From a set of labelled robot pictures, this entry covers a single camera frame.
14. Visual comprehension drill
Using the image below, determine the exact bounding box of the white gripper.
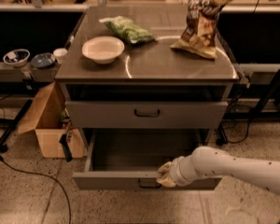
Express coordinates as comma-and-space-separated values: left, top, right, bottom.
157, 156, 199, 188

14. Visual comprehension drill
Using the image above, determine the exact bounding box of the grey drawer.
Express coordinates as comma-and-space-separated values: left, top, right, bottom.
65, 101, 227, 129
72, 131, 222, 191

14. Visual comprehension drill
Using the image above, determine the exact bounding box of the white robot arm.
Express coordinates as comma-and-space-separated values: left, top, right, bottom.
157, 147, 280, 195

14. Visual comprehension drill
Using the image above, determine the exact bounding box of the grey drawer cabinet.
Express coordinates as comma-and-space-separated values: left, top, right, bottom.
56, 6, 238, 143

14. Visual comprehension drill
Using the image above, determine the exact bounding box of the grey top drawer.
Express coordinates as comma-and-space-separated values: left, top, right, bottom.
65, 101, 227, 129

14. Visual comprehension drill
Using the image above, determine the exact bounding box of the black tool in box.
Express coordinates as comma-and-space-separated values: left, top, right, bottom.
59, 123, 73, 162

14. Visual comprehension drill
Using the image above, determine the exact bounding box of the black stand right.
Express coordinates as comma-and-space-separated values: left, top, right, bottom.
223, 68, 280, 120

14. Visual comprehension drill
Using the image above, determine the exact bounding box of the cardboard box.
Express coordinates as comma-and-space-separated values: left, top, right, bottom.
17, 81, 86, 159

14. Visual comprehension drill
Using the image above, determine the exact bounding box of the green chip bag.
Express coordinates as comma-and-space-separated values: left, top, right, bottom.
99, 16, 155, 45

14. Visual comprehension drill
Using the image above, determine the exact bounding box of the small white cup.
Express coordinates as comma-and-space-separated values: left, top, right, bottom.
53, 48, 67, 63

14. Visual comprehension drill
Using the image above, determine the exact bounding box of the dark blue bowl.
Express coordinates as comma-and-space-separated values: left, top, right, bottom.
31, 52, 56, 68

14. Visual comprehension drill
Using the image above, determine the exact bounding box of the black pole on floor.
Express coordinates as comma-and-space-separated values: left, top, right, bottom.
0, 100, 32, 152

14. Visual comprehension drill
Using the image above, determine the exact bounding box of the brown chip bag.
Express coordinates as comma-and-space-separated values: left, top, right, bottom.
171, 0, 232, 60

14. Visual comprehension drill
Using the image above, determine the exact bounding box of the white blue-rimmed bowl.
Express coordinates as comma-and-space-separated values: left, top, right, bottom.
3, 49, 30, 67

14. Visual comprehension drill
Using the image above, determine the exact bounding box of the black floor cable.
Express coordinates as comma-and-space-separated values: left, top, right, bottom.
0, 154, 72, 224

